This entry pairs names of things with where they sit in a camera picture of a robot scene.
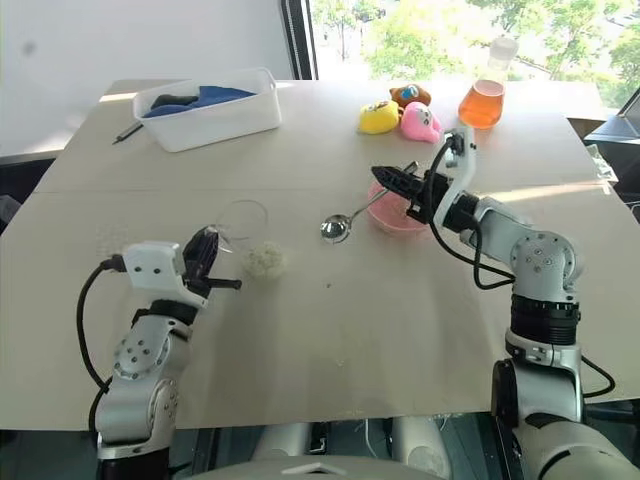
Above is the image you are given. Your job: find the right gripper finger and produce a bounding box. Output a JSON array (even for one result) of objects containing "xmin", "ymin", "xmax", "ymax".
[
  {"xmin": 374, "ymin": 176, "xmax": 427, "ymax": 202},
  {"xmin": 370, "ymin": 165, "xmax": 427, "ymax": 190}
]

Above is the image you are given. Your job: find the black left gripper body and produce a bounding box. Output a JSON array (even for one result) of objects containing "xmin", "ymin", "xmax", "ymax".
[{"xmin": 180, "ymin": 235, "xmax": 220, "ymax": 297}]

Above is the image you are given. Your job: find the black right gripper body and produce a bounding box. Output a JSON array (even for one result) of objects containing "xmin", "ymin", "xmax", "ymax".
[{"xmin": 405, "ymin": 169, "xmax": 454, "ymax": 226}]

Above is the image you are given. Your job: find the clear glass mug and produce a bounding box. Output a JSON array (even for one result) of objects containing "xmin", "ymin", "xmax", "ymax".
[{"xmin": 211, "ymin": 199, "xmax": 270, "ymax": 257}]

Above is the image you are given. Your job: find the metal spoon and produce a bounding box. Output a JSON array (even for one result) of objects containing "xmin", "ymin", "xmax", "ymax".
[{"xmin": 319, "ymin": 160, "xmax": 420, "ymax": 247}]

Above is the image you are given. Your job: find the pink bowl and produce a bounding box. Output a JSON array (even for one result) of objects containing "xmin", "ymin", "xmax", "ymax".
[{"xmin": 366, "ymin": 179, "xmax": 432, "ymax": 234}]

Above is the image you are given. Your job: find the pink plush toy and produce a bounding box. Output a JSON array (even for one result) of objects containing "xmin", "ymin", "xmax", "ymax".
[{"xmin": 399, "ymin": 101, "xmax": 445, "ymax": 145}]

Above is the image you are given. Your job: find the yellow plush toy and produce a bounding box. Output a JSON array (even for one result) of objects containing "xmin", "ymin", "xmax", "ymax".
[{"xmin": 356, "ymin": 98, "xmax": 402, "ymax": 136}]

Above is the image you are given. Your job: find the brown plush toy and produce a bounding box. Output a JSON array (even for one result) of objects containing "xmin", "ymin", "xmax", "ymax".
[{"xmin": 389, "ymin": 84, "xmax": 433, "ymax": 109}]

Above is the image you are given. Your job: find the glass flask with orange liquid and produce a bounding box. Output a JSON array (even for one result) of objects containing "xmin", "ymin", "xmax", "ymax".
[{"xmin": 457, "ymin": 35, "xmax": 522, "ymax": 131}]

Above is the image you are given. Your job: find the white plastic bin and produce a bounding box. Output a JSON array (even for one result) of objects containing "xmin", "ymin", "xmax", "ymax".
[{"xmin": 131, "ymin": 66, "xmax": 283, "ymax": 153}]

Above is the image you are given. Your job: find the dark pen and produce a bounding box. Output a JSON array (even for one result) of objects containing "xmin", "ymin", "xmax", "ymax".
[{"xmin": 111, "ymin": 119, "xmax": 147, "ymax": 147}]

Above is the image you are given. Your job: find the blue cloth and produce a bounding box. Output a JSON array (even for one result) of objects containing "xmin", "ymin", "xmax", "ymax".
[{"xmin": 140, "ymin": 84, "xmax": 257, "ymax": 120}]

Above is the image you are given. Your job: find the silver robot torso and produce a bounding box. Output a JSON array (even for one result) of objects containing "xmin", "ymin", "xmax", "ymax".
[{"xmin": 188, "ymin": 413, "xmax": 454, "ymax": 480}]

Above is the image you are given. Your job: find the dark laptop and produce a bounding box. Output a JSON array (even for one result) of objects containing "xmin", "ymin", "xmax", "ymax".
[{"xmin": 583, "ymin": 83, "xmax": 640, "ymax": 152}]

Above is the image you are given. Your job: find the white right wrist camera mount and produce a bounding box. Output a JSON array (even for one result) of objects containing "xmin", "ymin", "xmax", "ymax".
[{"xmin": 431, "ymin": 126, "xmax": 477, "ymax": 227}]

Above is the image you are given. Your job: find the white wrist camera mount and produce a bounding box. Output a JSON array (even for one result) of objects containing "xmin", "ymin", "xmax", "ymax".
[
  {"xmin": 121, "ymin": 240, "xmax": 209, "ymax": 309},
  {"xmin": 431, "ymin": 126, "xmax": 477, "ymax": 227}
]

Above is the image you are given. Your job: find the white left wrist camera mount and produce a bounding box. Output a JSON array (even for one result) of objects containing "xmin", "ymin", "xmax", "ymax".
[{"xmin": 121, "ymin": 240, "xmax": 209, "ymax": 309}]

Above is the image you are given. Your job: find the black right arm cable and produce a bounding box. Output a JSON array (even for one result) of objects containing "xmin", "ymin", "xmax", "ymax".
[{"xmin": 426, "ymin": 143, "xmax": 617, "ymax": 400}]

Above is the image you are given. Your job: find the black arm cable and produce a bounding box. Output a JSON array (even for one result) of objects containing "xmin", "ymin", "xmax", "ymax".
[
  {"xmin": 426, "ymin": 143, "xmax": 617, "ymax": 400},
  {"xmin": 75, "ymin": 253, "xmax": 126, "ymax": 431}
]

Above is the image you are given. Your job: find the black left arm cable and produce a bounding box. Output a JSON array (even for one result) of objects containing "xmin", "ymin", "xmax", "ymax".
[{"xmin": 75, "ymin": 253, "xmax": 126, "ymax": 431}]

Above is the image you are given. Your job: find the black window frame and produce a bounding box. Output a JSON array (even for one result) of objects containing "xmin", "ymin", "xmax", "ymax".
[{"xmin": 279, "ymin": 0, "xmax": 320, "ymax": 82}]

